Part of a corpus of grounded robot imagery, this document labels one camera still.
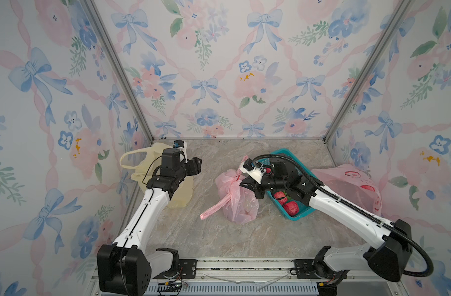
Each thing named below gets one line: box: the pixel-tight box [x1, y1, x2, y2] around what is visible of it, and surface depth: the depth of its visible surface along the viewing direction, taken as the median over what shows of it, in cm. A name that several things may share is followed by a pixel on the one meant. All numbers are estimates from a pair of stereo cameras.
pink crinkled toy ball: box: [283, 201, 300, 217], surface depth 86 cm
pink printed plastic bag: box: [311, 163, 383, 216], surface depth 86 cm
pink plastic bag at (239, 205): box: [200, 155, 259, 226], surface depth 73 cm
